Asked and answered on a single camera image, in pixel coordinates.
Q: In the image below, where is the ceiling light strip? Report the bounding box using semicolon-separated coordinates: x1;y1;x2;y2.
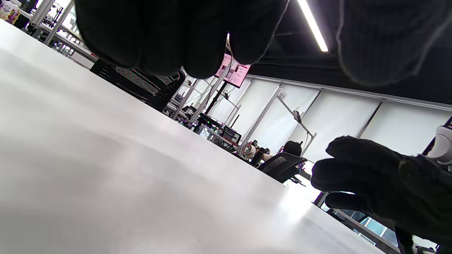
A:
297;0;329;53

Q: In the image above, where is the pink screen monitor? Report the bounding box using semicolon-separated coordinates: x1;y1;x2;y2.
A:
214;53;252;89

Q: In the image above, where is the person's left hand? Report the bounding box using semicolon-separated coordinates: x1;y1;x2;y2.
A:
74;0;452;87

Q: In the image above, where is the black mesh office chair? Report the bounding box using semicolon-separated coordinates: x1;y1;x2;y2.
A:
90;58;186;113

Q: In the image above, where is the black padded office chair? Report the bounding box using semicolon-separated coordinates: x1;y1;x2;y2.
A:
257;140;308;184

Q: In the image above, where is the white metal rack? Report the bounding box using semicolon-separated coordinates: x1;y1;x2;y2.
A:
30;0;97;62

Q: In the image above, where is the person's right hand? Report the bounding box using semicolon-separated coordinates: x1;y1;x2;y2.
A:
311;136;452;247

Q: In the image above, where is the purple drink bottle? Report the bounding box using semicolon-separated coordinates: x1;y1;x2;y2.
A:
0;0;21;25

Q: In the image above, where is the white metal gantry frame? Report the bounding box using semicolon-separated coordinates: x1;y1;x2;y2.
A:
276;90;317;156

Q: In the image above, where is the black electronics box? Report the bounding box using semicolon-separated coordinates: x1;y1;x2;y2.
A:
196;113;242;143

